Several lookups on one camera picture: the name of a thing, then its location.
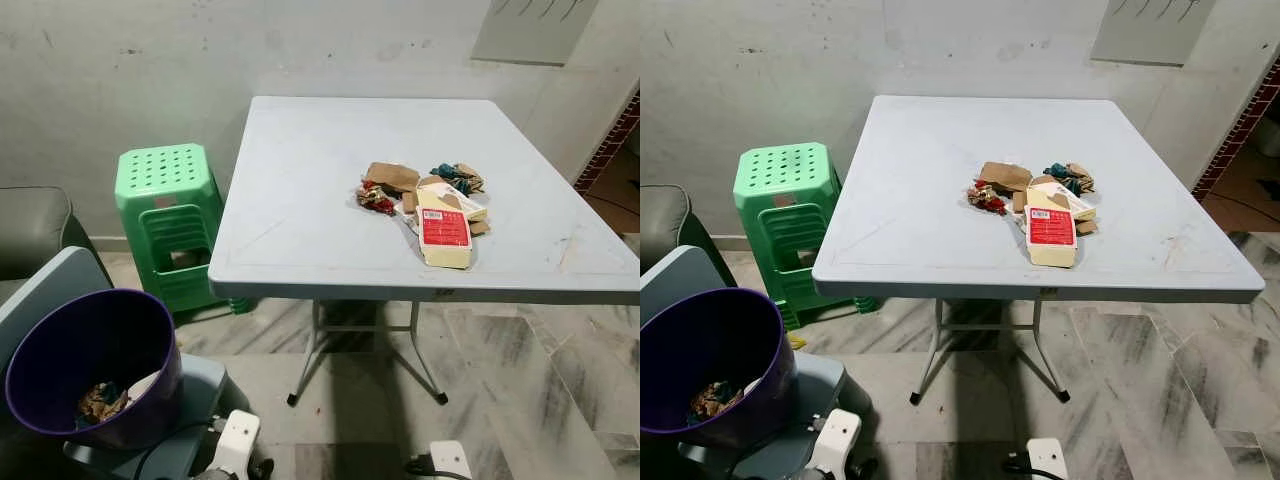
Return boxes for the brown paper piece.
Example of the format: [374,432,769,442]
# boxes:
[365,162,421,196]
[978,162,1033,194]

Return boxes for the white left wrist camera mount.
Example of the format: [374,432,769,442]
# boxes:
[805,408,863,480]
[205,410,263,480]

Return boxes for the grey-green leather sofa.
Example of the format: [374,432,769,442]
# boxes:
[640,185,736,291]
[0,186,101,301]

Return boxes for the green plastic stool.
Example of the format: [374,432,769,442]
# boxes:
[113,143,251,316]
[733,142,881,331]

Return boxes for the grey wall poster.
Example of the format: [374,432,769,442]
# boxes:
[1090,0,1219,67]
[470,0,601,67]

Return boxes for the blue-grey plastic child chair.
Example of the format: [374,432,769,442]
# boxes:
[0,247,231,480]
[640,245,851,480]

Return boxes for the cream box with red label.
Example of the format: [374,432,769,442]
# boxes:
[1024,186,1079,268]
[415,186,474,269]

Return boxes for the white flattened carton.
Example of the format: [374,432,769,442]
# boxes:
[430,180,491,223]
[1035,180,1098,223]

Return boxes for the purple rubbish bin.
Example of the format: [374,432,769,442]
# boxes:
[5,288,184,451]
[640,288,798,449]

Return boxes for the red crumpled wrapper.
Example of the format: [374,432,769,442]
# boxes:
[967,182,1009,216]
[357,180,399,216]

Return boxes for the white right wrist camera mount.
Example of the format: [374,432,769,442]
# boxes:
[1027,438,1069,480]
[428,440,473,480]

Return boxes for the teal crumpled wrapper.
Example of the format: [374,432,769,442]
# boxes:
[430,163,486,196]
[1042,162,1096,196]

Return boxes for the crumpled paper trash pile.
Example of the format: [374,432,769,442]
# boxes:
[78,372,161,429]
[688,378,766,426]

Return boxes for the light blue folding table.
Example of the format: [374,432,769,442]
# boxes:
[812,95,1266,406]
[207,96,641,406]

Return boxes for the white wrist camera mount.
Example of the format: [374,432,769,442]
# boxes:
[1027,438,1069,480]
[428,440,473,480]
[205,410,263,480]
[805,408,863,480]

